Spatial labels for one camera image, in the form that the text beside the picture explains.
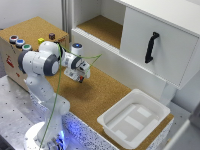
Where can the blue button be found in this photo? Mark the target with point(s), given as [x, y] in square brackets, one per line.
[20, 42]

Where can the white plastic box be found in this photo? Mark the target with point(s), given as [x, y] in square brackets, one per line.
[133, 120]

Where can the red button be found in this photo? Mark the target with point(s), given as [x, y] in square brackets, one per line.
[13, 38]

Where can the purple block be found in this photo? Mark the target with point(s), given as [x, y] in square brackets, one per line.
[52, 36]

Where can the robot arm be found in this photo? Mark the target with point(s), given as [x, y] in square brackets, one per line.
[38, 63]

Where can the white cabinet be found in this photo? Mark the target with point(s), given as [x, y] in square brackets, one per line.
[110, 63]

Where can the green button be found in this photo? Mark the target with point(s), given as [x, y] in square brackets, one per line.
[26, 47]

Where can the wooden drawer box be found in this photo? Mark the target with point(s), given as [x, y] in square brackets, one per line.
[31, 29]

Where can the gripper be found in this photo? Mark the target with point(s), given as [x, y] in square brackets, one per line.
[76, 72]

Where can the yellow block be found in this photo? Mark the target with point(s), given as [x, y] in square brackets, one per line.
[41, 40]

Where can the pink block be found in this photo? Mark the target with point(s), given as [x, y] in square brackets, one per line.
[81, 79]

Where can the white sliding door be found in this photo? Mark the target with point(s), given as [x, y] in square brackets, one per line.
[173, 50]

